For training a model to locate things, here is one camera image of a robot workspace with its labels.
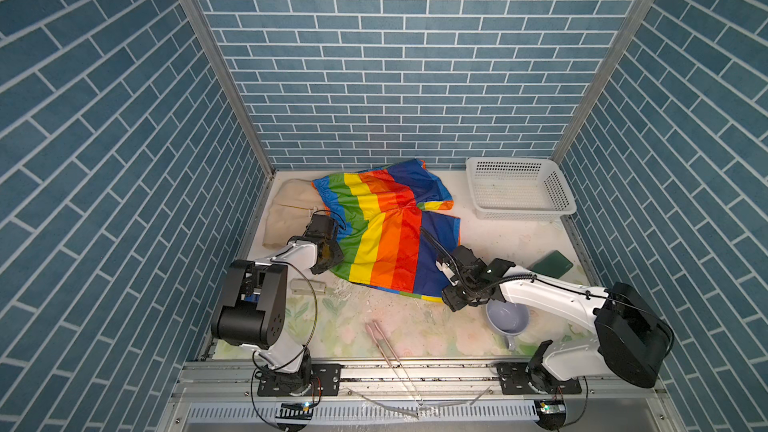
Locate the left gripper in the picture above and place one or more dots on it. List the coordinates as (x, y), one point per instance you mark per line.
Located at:
(338, 255)

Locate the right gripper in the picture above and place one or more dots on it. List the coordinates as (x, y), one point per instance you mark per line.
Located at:
(450, 300)

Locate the beige shorts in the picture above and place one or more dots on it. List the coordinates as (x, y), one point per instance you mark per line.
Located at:
(290, 212)

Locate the rainbow coloured shorts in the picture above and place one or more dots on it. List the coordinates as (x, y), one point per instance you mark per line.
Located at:
(387, 216)

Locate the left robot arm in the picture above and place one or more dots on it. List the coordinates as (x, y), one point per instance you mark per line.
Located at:
(251, 310)

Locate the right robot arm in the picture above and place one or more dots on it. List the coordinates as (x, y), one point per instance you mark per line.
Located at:
(627, 339)

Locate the lavender mug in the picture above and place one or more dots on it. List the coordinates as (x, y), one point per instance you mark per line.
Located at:
(508, 320)

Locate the clear plastic tube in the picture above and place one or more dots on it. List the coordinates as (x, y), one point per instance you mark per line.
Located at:
(307, 287)

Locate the white plastic basket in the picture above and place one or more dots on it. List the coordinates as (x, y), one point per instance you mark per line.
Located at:
(519, 189)

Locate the pink chopstick pair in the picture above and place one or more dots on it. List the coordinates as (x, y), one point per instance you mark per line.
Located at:
(393, 361)

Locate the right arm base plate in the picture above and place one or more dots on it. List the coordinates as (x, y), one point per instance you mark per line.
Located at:
(515, 378)

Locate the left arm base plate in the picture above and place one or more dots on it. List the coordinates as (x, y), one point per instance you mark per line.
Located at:
(277, 384)

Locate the aluminium front rail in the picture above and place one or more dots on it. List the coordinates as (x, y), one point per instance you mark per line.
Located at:
(427, 380)

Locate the white cable duct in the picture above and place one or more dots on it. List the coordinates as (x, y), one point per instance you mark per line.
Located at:
(363, 413)

